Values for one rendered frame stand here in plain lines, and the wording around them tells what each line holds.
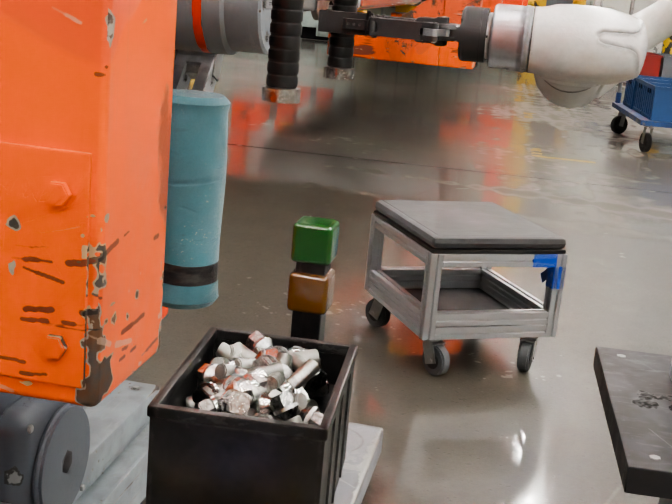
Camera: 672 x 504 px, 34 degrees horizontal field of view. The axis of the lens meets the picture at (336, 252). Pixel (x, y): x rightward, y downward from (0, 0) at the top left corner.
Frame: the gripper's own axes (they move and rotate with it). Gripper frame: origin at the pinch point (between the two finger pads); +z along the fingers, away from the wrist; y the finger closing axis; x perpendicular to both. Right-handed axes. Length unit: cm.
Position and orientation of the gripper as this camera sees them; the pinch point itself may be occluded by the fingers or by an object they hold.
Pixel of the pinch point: (345, 22)
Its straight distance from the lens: 157.1
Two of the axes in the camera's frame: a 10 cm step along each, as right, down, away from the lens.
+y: 2.0, -2.3, 9.5
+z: -9.8, -1.3, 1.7
